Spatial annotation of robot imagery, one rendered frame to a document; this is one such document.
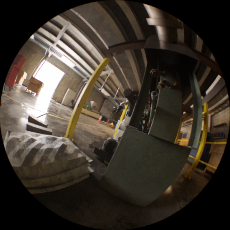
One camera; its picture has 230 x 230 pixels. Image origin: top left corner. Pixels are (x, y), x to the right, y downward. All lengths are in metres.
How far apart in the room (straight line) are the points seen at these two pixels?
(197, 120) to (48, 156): 0.81
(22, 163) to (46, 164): 0.15
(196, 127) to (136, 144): 0.35
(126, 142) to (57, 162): 0.45
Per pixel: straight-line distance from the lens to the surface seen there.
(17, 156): 0.51
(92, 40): 1.48
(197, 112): 0.44
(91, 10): 1.77
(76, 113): 1.08
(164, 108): 0.40
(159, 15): 0.61
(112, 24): 1.38
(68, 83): 9.94
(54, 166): 0.49
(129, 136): 0.43
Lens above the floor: 0.59
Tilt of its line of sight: 6 degrees up
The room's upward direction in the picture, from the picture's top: 22 degrees clockwise
